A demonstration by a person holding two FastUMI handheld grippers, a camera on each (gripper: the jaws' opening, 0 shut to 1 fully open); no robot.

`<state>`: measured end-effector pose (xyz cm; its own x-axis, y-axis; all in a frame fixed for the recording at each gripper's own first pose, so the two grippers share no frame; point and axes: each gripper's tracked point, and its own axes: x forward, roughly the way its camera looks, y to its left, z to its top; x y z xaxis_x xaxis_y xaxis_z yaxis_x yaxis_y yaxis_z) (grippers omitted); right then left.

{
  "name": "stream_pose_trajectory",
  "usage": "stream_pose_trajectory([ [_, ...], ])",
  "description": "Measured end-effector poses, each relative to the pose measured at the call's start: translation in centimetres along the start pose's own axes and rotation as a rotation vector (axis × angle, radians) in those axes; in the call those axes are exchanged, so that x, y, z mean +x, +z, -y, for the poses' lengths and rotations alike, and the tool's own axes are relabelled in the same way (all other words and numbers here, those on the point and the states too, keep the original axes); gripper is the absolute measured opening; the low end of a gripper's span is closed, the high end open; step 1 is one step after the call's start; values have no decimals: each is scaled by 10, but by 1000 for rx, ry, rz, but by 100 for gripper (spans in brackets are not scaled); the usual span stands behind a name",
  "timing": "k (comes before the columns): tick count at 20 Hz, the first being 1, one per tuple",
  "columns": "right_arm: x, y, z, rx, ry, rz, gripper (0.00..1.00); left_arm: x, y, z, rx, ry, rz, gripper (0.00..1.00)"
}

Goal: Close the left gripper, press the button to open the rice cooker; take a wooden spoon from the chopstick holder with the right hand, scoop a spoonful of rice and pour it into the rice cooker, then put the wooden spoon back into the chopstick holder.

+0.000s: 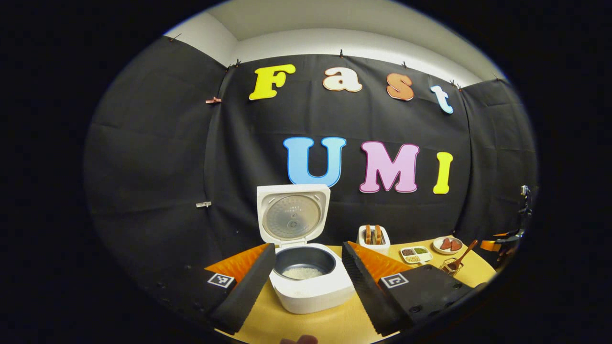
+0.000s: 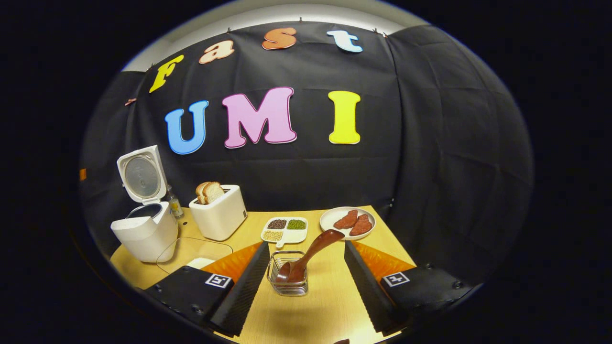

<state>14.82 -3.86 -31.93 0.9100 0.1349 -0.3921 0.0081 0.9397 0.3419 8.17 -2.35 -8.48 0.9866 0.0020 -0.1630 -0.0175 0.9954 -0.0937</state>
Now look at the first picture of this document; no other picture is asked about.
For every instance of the white cloth clip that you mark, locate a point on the white cloth clip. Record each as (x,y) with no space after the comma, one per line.
(203,204)

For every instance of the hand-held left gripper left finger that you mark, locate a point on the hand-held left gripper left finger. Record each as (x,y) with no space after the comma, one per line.
(246,296)

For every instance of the pink cloth clip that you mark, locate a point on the pink cloth clip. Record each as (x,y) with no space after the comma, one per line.
(213,100)

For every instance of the red meat piece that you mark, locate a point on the red meat piece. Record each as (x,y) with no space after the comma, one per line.
(445,244)
(455,245)

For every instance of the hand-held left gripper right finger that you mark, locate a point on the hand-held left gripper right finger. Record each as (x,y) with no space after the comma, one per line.
(373,301)

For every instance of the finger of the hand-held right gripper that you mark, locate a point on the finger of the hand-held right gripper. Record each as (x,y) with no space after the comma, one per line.
(490,246)
(509,237)

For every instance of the toasted bread slice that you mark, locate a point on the toasted bread slice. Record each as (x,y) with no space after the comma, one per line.
(368,234)
(377,234)

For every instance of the brown wooden spoon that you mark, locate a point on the brown wooden spoon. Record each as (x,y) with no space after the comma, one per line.
(463,255)

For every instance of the white divided dish with grains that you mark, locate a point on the white divided dish with grains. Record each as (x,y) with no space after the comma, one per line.
(416,255)

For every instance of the white rice cooker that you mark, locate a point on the white rice cooker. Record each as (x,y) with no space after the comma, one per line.
(311,296)

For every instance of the round white plate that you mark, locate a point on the round white plate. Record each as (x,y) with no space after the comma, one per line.
(437,247)

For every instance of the black backdrop cloth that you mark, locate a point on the black backdrop cloth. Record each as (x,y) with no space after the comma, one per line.
(158,157)

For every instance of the white toaster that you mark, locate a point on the white toaster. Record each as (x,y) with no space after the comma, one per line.
(374,249)

